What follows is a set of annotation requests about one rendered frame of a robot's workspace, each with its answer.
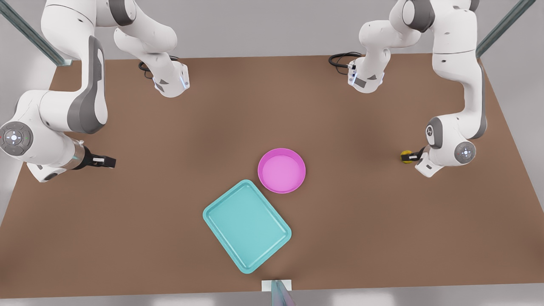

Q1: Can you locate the pink round plate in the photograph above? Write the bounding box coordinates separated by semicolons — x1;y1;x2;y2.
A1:
258;148;306;194

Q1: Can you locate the silver frame post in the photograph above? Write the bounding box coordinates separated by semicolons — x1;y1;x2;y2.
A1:
0;0;73;67
261;279;297;306
476;0;537;58

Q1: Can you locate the black cable loop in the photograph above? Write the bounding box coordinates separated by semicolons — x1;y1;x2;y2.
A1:
139;55;180;79
329;52;363;77

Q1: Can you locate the teal rectangular tray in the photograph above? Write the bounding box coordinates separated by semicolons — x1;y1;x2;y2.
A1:
203;179;292;274

